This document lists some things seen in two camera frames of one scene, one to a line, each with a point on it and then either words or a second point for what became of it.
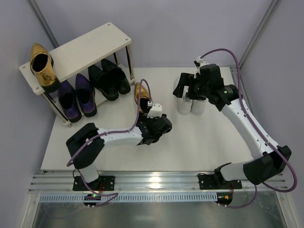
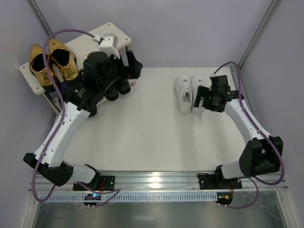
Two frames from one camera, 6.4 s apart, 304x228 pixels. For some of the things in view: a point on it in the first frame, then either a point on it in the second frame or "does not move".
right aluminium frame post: [266, 18] does not move
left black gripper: [144, 118] to [128, 69]
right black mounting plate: [217, 181] does not move
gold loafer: [145, 97] to [64, 59]
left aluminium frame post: [49, 31] does not move
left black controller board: [91, 197] does not move
